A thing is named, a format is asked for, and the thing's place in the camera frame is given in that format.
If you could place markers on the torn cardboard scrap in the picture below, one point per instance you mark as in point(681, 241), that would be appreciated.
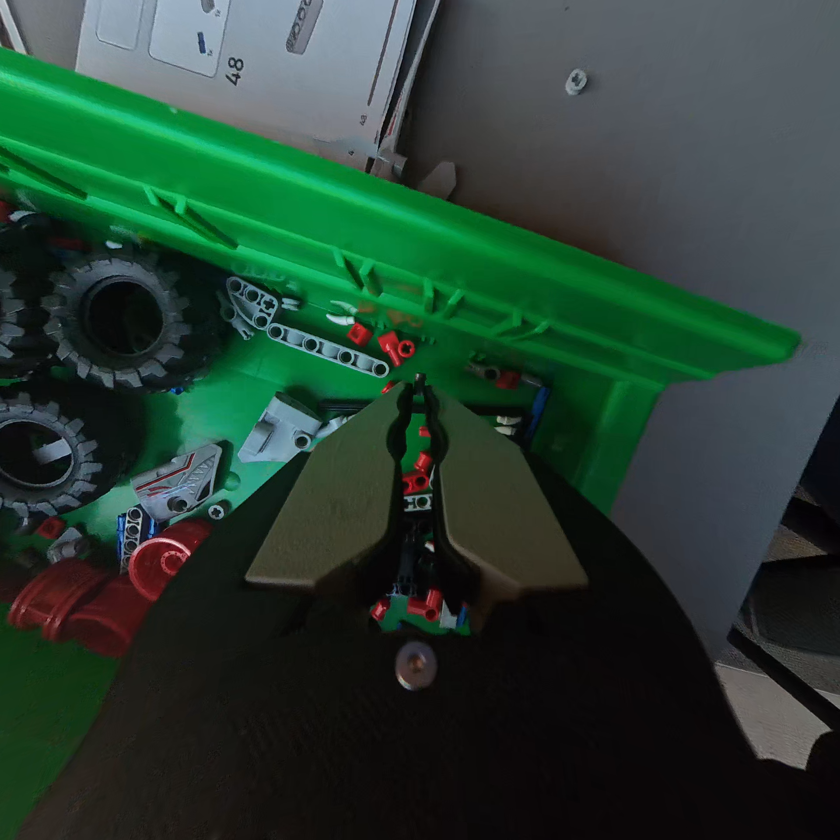
point(390, 167)
point(441, 178)

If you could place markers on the green plastic bin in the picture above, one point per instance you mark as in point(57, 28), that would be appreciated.
point(459, 262)

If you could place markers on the small red lego cube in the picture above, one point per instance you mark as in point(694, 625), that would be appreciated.
point(359, 333)

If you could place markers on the grey curved lego panel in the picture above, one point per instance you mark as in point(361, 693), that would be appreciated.
point(249, 305)

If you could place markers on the black lego tire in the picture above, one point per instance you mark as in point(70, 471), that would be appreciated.
point(13, 315)
point(92, 459)
point(65, 328)

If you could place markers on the open lego instruction booklet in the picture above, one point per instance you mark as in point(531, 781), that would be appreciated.
point(295, 79)

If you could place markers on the pile of small lego parts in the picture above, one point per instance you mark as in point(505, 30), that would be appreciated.
point(417, 482)

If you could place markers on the white lego teeth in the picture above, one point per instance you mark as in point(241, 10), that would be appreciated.
point(342, 313)

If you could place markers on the small grey round lego piece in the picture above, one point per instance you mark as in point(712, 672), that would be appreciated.
point(576, 81)

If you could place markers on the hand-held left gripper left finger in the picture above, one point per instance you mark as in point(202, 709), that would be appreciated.
point(328, 505)

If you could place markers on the dark lego pin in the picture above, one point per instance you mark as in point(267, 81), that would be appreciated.
point(420, 380)

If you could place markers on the grey and blue lego beams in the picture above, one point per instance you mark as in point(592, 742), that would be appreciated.
point(134, 535)

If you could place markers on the red lego connector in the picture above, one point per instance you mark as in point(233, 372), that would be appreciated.
point(394, 344)

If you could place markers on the grey angled lego panel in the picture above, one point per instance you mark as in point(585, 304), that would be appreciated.
point(279, 426)

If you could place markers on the grey lego pin connector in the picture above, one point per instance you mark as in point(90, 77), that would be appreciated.
point(482, 372)

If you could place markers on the small grey lego block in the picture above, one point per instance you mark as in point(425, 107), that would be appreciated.
point(65, 544)

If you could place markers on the long grey lego beam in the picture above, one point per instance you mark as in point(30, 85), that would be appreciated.
point(326, 348)

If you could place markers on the black metal frame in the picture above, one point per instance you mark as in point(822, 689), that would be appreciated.
point(781, 676)

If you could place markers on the grey printed lego panel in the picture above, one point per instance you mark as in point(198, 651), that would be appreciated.
point(177, 482)

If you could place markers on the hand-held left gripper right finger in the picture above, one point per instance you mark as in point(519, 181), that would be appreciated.
point(499, 512)

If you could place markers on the red lego wheel hub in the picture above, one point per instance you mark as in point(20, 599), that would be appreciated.
point(111, 617)
point(164, 558)
point(52, 594)

